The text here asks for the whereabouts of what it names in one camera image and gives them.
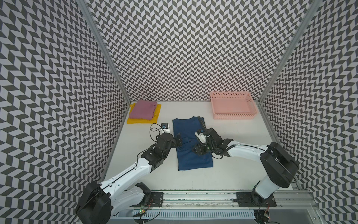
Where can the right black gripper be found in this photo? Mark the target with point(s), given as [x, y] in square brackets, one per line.
[200, 150]

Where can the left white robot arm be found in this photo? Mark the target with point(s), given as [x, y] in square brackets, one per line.
[100, 201]

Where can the pink plastic basket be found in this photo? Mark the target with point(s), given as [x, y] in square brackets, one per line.
[233, 105]

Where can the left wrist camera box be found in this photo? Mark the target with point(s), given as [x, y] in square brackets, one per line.
[165, 128]

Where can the aluminium front rail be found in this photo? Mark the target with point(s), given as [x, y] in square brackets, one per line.
[293, 207]

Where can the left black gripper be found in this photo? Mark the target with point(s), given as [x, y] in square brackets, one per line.
[175, 143]

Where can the folded yellow t-shirt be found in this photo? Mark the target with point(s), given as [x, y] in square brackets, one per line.
[145, 121]

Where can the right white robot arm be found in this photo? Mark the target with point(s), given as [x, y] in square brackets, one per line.
[279, 165]

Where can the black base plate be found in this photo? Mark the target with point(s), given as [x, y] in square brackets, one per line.
[246, 199]
[153, 199]

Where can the blue mickey t-shirt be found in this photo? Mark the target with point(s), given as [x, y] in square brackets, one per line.
[187, 158]

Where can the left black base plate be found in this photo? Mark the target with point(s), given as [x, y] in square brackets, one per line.
[153, 199]

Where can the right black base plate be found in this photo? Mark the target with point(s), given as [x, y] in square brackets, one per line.
[246, 199]

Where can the folded pink t-shirt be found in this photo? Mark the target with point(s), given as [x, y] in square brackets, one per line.
[143, 110]

